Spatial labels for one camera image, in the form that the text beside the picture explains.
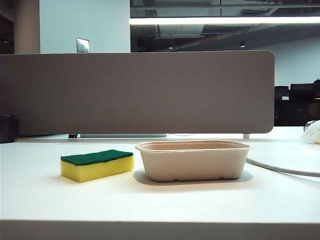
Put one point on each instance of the grey-brown desk divider panel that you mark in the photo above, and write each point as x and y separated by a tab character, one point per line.
135	92

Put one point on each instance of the white plastic bag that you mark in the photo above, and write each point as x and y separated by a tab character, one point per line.
312	133

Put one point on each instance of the white divider foot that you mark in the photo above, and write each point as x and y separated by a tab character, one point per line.
246	136

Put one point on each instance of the black ceiling spotlight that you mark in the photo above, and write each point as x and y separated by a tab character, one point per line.
242	45

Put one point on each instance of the long ceiling light strip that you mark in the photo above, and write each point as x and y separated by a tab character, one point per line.
225	20

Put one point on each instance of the green and yellow cleaning sponge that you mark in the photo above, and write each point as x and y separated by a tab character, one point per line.
97	166

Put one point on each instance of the black divider clamp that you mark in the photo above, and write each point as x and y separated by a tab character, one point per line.
72	136

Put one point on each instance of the black desk container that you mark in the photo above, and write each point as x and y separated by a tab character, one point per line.
7	130

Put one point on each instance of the metal wall plate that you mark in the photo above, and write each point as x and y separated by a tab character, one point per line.
83	45

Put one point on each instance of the beige paper lunch box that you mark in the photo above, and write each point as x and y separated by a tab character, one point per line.
193	162

